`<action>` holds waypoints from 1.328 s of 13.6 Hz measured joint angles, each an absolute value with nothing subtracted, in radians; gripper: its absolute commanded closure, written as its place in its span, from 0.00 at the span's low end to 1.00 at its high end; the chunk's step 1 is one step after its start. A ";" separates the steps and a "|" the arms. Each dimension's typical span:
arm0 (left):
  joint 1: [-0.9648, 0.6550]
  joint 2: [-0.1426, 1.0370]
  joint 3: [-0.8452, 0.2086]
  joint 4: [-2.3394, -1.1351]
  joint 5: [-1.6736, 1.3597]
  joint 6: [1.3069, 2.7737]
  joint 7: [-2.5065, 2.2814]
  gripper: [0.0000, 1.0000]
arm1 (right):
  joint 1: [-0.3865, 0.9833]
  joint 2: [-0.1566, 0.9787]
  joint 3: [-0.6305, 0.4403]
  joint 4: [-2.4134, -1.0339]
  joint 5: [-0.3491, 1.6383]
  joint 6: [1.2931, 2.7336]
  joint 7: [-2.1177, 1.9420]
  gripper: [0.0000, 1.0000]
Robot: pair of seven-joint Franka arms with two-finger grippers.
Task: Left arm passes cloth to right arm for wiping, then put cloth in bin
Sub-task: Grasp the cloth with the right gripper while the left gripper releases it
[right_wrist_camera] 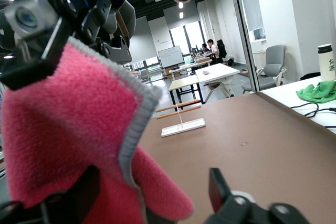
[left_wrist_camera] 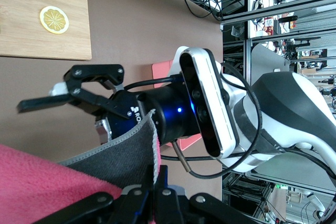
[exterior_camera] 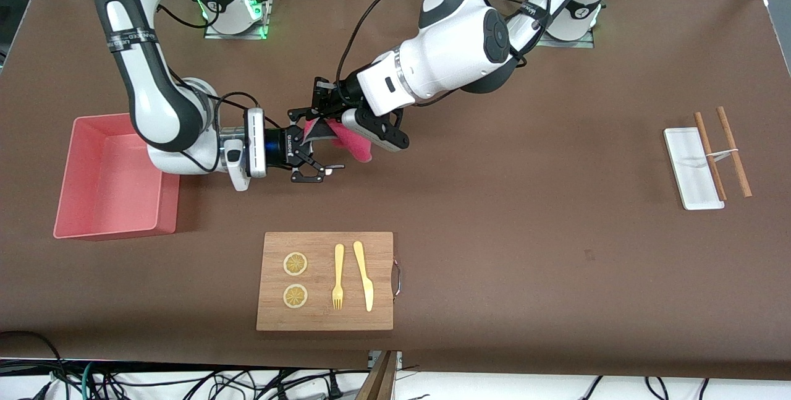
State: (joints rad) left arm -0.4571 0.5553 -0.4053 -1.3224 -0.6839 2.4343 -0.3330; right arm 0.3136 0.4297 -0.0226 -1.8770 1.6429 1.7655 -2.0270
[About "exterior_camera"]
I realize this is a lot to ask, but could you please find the pink microfibre cloth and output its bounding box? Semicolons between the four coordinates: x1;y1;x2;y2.
303;117;373;163

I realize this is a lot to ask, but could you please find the yellow plastic fork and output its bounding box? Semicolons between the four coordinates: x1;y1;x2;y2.
332;244;345;310

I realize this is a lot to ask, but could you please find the wooden cutting board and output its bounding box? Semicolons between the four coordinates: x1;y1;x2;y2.
256;231;394;331

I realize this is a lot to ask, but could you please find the yellow plastic knife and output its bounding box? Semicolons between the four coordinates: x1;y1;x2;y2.
353;240;374;312

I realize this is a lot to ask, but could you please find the pink plastic bin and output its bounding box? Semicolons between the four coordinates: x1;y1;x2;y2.
53;114;181;240

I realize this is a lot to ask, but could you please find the wooden beam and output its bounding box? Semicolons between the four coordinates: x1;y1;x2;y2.
355;351;397;400

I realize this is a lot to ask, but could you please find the white rectangular tray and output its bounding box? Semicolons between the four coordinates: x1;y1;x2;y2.
664;127;725;210

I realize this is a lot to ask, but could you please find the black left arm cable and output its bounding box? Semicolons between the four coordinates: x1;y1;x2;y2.
336;0;538;88

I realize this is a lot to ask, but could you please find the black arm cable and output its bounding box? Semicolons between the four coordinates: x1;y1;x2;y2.
336;0;538;88
179;79;260;172

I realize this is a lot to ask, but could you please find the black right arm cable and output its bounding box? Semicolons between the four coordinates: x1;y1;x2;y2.
179;79;260;172

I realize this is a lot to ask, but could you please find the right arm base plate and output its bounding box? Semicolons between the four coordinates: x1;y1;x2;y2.
204;0;271;40

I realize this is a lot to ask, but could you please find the small metal bracket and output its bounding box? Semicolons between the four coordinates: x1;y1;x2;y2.
368;351;403;371

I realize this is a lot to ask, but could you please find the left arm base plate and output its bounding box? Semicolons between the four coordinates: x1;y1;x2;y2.
535;35;595;48

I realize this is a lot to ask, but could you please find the black looped floor cable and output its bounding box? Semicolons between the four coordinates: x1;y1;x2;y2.
0;331;66;400

